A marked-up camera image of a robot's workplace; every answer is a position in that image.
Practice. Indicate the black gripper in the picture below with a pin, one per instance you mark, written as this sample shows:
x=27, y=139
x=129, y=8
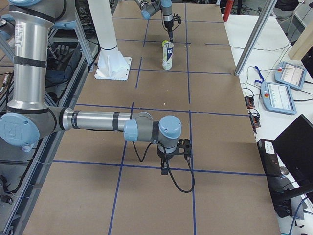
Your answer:
x=162, y=155
x=168, y=25

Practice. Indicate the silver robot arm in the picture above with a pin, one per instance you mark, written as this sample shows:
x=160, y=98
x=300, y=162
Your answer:
x=165, y=6
x=29, y=119

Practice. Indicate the clear tennis ball can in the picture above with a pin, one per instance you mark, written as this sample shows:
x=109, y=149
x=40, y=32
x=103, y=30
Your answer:
x=167, y=56

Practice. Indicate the red cylinder bottle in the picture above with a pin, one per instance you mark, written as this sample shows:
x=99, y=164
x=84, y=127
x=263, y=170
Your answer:
x=227, y=10

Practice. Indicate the orange terminal block lower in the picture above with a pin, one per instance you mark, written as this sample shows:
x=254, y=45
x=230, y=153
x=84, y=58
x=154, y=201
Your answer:
x=255, y=120

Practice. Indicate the orange terminal block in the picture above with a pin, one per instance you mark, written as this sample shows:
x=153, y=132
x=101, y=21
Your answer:
x=249, y=100
x=255, y=120

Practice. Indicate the orange terminal block upper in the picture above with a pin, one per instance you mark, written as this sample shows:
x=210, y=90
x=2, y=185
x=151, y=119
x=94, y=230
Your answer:
x=249, y=100

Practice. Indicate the black desktop computer box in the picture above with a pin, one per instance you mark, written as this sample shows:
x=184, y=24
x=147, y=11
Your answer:
x=269, y=158

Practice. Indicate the near blue teach pendant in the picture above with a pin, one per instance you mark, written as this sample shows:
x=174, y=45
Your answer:
x=277, y=98

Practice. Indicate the blue teach pendant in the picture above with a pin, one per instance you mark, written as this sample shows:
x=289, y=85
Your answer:
x=290, y=74
x=277, y=98

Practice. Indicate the far blue teach pendant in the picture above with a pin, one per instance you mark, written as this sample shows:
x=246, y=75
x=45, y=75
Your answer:
x=290, y=74

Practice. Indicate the black computer monitor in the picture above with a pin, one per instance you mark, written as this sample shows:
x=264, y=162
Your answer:
x=294, y=146

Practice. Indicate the aluminium frame post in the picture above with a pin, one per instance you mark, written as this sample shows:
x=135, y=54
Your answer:
x=262, y=19

